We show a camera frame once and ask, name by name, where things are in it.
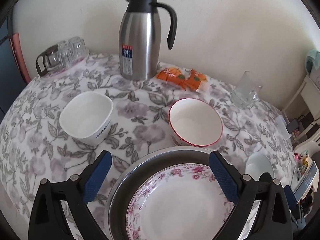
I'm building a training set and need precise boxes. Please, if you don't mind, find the smartphone on stand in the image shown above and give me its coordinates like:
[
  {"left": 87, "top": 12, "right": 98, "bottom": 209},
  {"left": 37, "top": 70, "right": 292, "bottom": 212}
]
[{"left": 293, "top": 161, "right": 319, "bottom": 202}]

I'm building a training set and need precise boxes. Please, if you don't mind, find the white shelf unit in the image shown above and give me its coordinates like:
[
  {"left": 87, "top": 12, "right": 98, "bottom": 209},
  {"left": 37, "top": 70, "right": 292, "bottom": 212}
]
[{"left": 281, "top": 75, "right": 319, "bottom": 144}]

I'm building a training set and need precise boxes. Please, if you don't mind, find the orange snack packet left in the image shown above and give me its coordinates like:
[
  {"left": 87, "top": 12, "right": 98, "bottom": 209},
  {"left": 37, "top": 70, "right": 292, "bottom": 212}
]
[{"left": 156, "top": 67, "right": 188, "bottom": 90}]

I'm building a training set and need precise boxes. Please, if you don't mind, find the white square bowl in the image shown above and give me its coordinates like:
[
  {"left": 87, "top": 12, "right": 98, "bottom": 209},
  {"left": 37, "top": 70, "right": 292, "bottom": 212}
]
[{"left": 59, "top": 92, "right": 114, "bottom": 146}]

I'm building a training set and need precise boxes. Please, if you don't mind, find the red rimmed white bowl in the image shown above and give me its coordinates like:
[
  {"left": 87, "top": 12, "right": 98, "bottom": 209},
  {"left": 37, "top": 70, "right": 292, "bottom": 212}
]
[{"left": 168, "top": 98, "right": 223, "bottom": 147}]

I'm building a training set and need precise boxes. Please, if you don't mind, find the floral pink rimmed plate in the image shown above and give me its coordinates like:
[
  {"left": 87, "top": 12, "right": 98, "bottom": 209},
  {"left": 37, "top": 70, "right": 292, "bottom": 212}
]
[{"left": 126, "top": 163, "right": 234, "bottom": 239}]

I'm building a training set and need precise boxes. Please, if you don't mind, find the black power adapter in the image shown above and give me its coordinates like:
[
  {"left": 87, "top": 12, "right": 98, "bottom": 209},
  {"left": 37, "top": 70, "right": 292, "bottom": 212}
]
[{"left": 286, "top": 119, "right": 299, "bottom": 134}]

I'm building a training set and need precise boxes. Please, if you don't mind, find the orange snack packet right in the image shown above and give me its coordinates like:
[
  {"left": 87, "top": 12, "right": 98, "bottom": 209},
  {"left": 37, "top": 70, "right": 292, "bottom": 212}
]
[{"left": 185, "top": 69, "right": 209, "bottom": 93}]

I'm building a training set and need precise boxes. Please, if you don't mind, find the orange snack packet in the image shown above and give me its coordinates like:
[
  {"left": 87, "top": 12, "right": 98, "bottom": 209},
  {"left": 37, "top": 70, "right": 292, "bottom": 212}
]
[
  {"left": 156, "top": 67, "right": 188, "bottom": 90},
  {"left": 185, "top": 69, "right": 209, "bottom": 93}
]

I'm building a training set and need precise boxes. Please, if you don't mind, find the small white bowl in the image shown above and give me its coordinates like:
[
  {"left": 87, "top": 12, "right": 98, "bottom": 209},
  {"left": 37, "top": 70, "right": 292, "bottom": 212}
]
[{"left": 245, "top": 152, "right": 274, "bottom": 181}]

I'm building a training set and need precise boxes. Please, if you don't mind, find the round metal tray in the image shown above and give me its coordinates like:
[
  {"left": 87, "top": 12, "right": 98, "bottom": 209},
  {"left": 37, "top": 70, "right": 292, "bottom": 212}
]
[{"left": 104, "top": 146, "right": 261, "bottom": 240}]

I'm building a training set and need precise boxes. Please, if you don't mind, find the upturned glass cup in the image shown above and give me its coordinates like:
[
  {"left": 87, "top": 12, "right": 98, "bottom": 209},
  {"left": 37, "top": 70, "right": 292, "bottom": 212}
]
[
  {"left": 57, "top": 47, "right": 73, "bottom": 68},
  {"left": 56, "top": 40, "right": 69, "bottom": 51},
  {"left": 67, "top": 36, "right": 87, "bottom": 59}
]

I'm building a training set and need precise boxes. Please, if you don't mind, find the floral grey tablecloth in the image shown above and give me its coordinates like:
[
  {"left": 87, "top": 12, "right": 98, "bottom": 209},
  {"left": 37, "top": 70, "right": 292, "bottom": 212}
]
[{"left": 1, "top": 54, "right": 295, "bottom": 226}]

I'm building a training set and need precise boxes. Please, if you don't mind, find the stainless steel thermos jug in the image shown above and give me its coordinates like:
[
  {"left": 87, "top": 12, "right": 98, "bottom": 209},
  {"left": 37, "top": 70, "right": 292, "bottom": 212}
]
[{"left": 119, "top": 0, "right": 177, "bottom": 81}]

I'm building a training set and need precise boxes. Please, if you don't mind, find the white power strip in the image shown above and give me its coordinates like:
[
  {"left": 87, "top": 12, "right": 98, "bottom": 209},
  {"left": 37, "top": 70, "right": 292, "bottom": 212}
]
[{"left": 276, "top": 114, "right": 291, "bottom": 140}]

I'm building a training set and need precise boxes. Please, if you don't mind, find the clear glass mug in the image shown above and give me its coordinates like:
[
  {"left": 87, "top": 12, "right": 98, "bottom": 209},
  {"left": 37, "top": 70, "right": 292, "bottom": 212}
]
[{"left": 231, "top": 71, "right": 263, "bottom": 109}]

